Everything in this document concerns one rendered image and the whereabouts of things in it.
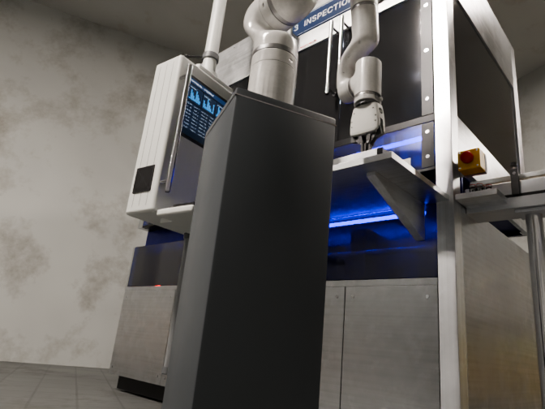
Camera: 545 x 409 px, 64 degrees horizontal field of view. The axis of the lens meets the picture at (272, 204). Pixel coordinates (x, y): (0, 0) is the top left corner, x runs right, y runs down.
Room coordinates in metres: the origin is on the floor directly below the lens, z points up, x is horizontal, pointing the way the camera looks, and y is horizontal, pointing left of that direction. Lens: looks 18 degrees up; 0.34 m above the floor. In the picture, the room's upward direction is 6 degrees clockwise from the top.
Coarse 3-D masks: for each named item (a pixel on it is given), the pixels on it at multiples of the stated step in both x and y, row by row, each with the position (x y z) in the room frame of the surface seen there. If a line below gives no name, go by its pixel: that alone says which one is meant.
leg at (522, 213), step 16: (544, 208) 1.28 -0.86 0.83; (528, 224) 1.34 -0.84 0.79; (528, 240) 1.34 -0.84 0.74; (544, 240) 1.32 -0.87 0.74; (544, 256) 1.32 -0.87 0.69; (544, 272) 1.32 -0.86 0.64; (544, 288) 1.32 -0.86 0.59; (544, 304) 1.32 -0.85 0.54; (544, 320) 1.32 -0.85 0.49; (544, 336) 1.32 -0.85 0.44; (544, 352) 1.32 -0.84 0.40; (544, 368) 1.33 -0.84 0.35; (544, 384) 1.33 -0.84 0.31; (544, 400) 1.34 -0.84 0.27
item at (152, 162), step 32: (160, 64) 1.75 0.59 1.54; (192, 64) 1.72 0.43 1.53; (160, 96) 1.72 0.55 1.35; (192, 96) 1.74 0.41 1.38; (224, 96) 1.90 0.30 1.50; (160, 128) 1.69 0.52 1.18; (192, 128) 1.76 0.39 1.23; (160, 160) 1.67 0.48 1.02; (192, 160) 1.79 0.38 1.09; (160, 192) 1.68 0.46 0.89; (192, 192) 1.82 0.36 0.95; (160, 224) 1.87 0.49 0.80
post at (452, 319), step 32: (448, 0) 1.37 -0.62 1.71; (448, 32) 1.36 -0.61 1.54; (448, 64) 1.36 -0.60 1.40; (448, 96) 1.36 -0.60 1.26; (448, 128) 1.36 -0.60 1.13; (448, 160) 1.37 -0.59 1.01; (448, 192) 1.37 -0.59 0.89; (448, 224) 1.37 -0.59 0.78; (448, 256) 1.37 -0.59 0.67; (448, 288) 1.37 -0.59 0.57; (448, 320) 1.38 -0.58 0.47; (448, 352) 1.38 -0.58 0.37; (448, 384) 1.38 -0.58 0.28
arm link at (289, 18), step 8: (272, 0) 0.91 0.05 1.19; (280, 0) 0.90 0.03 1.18; (288, 0) 0.89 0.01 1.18; (296, 0) 0.89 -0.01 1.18; (304, 0) 0.89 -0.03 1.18; (312, 0) 0.90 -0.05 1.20; (272, 8) 0.93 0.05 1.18; (280, 8) 0.92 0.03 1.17; (288, 8) 0.91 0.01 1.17; (296, 8) 0.91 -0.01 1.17; (304, 8) 0.91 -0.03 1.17; (312, 8) 0.93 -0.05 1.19; (280, 16) 0.94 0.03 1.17; (288, 16) 0.93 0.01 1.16; (296, 16) 0.93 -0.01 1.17; (304, 16) 0.94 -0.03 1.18; (288, 24) 0.97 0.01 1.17
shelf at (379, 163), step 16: (368, 160) 1.13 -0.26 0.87; (384, 160) 1.10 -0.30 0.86; (400, 160) 1.12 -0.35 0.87; (336, 176) 1.26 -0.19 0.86; (352, 176) 1.24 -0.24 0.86; (384, 176) 1.22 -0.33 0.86; (400, 176) 1.21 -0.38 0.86; (416, 176) 1.19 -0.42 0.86; (336, 192) 1.40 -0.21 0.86; (352, 192) 1.39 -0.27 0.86; (368, 192) 1.37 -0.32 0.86; (416, 192) 1.33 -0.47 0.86; (432, 192) 1.31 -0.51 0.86; (336, 208) 1.57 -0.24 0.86; (352, 208) 1.55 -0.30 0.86; (368, 208) 1.53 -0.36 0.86; (384, 208) 1.51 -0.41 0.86
